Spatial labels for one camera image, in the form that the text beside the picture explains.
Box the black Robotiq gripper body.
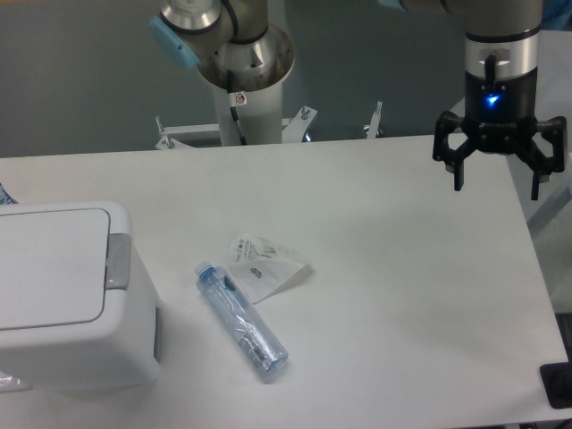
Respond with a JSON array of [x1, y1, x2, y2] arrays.
[[462, 70, 538, 155]]

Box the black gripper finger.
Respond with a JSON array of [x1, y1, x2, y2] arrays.
[[433, 111, 475, 191], [517, 116, 567, 200]]

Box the white trash can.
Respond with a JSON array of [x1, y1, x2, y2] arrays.
[[1, 200, 162, 391]]

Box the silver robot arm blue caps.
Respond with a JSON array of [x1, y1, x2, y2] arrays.
[[149, 1, 568, 198]]

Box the clear crumpled plastic bag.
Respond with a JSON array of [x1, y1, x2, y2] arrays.
[[225, 233, 313, 304]]

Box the black device at table edge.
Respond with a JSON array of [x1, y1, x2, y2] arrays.
[[540, 362, 571, 409]]

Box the clear plastic water bottle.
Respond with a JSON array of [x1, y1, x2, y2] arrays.
[[195, 262, 289, 383]]

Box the blue patterned item left edge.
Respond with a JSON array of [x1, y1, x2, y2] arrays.
[[0, 183, 18, 205]]

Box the clear plastic wrapper bottom left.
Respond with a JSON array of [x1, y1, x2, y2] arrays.
[[0, 372, 32, 393]]

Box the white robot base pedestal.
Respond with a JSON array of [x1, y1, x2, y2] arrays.
[[154, 21, 385, 151]]

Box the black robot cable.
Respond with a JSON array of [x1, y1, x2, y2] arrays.
[[225, 69, 248, 147]]

